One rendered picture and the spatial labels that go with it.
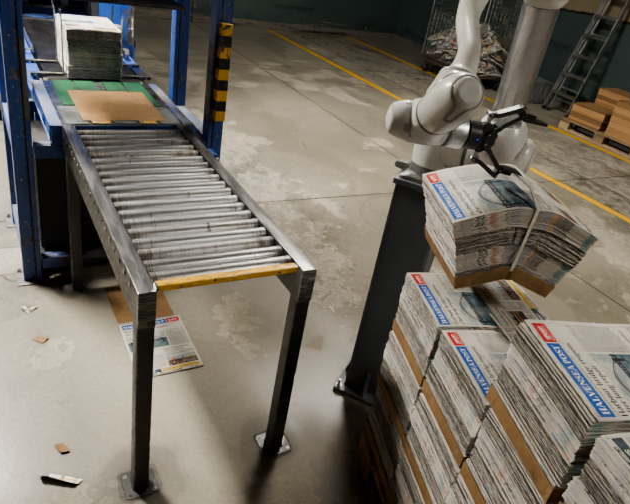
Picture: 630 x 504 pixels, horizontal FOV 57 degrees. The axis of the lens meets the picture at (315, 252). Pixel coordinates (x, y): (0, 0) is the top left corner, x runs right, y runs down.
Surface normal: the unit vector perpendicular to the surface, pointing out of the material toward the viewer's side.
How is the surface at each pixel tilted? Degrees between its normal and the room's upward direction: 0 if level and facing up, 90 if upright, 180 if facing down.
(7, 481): 0
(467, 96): 62
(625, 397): 0
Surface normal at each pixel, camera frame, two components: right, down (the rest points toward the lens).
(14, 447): 0.17, -0.86
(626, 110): -0.87, 0.11
